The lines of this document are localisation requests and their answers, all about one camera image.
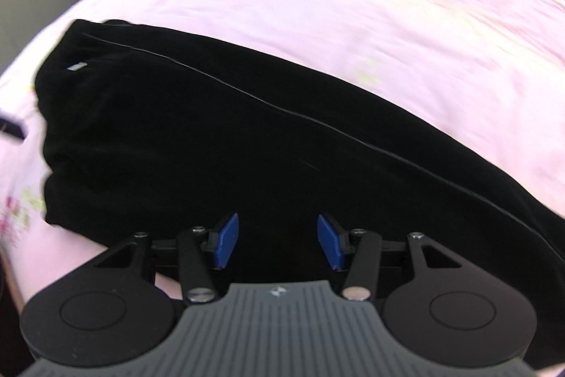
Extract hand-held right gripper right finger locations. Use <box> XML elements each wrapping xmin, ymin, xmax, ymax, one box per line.
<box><xmin>317</xmin><ymin>214</ymin><xmax>464</xmax><ymax>301</ymax></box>

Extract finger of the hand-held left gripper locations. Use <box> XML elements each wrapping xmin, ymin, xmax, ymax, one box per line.
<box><xmin>0</xmin><ymin>112</ymin><xmax>29</xmax><ymax>142</ymax></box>

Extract pink floral bed sheet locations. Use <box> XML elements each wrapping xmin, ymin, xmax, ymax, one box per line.
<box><xmin>0</xmin><ymin>0</ymin><xmax>565</xmax><ymax>307</ymax></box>

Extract black pants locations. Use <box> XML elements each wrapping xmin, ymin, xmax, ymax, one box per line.
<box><xmin>34</xmin><ymin>19</ymin><xmax>565</xmax><ymax>373</ymax></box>

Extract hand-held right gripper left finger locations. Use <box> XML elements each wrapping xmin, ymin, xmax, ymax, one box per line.
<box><xmin>92</xmin><ymin>213</ymin><xmax>240</xmax><ymax>304</ymax></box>

